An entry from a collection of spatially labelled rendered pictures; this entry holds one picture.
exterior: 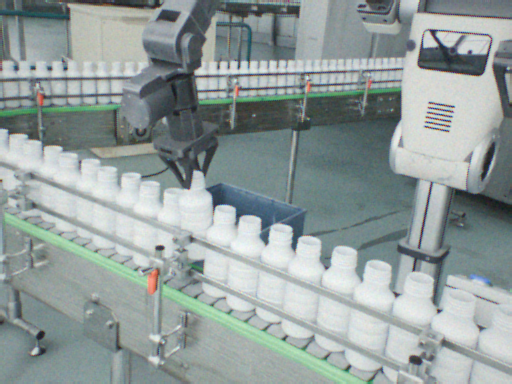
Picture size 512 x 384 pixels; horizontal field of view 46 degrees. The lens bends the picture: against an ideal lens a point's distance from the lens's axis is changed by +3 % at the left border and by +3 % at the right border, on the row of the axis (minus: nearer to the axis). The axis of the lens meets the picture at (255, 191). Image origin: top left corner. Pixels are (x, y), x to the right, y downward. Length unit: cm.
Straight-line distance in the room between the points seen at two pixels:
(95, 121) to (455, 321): 194
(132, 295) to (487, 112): 84
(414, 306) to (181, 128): 45
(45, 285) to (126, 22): 381
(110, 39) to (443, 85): 386
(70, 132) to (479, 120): 165
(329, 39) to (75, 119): 483
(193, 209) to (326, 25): 598
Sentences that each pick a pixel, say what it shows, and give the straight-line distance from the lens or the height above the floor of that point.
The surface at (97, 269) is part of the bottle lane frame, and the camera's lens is 124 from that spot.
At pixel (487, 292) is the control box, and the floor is 112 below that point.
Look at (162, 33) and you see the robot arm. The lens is 90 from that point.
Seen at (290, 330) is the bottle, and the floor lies 101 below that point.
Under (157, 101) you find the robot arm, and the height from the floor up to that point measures 137.
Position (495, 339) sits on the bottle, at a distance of 86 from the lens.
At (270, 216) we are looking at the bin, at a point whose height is 89.
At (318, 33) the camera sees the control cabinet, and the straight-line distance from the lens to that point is 698.
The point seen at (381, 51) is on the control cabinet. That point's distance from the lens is 765.
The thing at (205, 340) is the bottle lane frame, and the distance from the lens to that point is 108.
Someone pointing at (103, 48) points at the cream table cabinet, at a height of 91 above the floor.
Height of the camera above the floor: 155
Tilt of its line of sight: 20 degrees down
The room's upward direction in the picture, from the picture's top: 5 degrees clockwise
